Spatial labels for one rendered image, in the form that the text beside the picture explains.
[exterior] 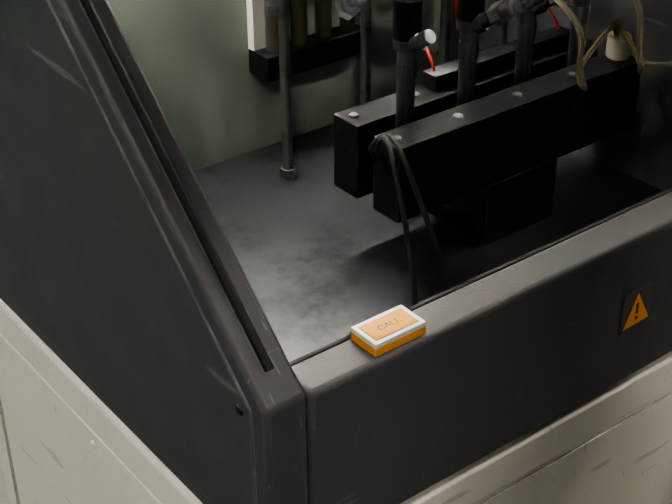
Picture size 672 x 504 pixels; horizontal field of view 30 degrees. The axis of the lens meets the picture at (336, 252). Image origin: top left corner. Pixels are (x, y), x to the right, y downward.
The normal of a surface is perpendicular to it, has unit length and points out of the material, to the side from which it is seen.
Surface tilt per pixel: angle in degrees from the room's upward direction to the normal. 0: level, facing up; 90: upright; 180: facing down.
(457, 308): 0
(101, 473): 90
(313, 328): 0
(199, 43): 90
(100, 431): 90
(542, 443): 90
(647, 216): 0
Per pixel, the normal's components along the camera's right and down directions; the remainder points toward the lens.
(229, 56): 0.61, 0.41
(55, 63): -0.79, 0.33
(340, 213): 0.00, -0.85
